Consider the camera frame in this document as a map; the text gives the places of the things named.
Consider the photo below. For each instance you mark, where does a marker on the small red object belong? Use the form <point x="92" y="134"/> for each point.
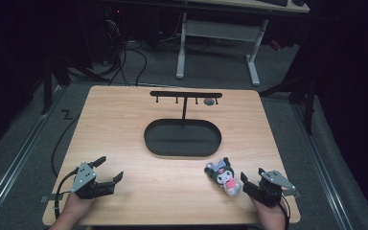
<point x="275" y="45"/>

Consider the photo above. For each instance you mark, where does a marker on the black keyboard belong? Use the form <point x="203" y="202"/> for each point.
<point x="273" y="2"/>

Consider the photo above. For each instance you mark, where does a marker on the grey metal bracket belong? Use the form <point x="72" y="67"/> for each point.
<point x="48" y="198"/>

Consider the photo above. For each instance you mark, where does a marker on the black metal stand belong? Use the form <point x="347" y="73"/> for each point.
<point x="48" y="86"/>

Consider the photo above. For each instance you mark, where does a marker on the person's left hand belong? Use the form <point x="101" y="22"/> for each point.
<point x="76" y="207"/>

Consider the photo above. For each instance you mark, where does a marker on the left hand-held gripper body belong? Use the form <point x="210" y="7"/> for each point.
<point x="83" y="179"/>

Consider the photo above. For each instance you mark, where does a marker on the black hanger stand with tray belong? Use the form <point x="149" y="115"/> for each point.
<point x="182" y="138"/>

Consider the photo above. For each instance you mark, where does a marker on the black and pink plush toy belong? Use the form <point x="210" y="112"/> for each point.
<point x="223" y="177"/>

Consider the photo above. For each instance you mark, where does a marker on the grey metal floor rail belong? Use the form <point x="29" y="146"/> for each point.
<point x="324" y="172"/>
<point x="16" y="159"/>

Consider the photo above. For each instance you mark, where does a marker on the dark computer tower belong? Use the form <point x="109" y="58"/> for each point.
<point x="113" y="32"/>

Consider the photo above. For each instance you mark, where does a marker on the person's right hand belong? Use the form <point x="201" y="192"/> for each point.
<point x="273" y="215"/>

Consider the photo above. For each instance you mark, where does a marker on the white metal desk frame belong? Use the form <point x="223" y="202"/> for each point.
<point x="218" y="31"/>

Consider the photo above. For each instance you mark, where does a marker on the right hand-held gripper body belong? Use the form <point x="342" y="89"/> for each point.
<point x="268" y="188"/>

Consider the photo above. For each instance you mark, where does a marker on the grey round table grommet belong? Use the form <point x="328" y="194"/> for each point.
<point x="209" y="101"/>

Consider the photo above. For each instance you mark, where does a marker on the black tripod stand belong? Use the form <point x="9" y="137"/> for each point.
<point x="303" y="92"/>

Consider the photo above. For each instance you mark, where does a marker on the wooden desk top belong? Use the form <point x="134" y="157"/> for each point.
<point x="252" y="4"/>

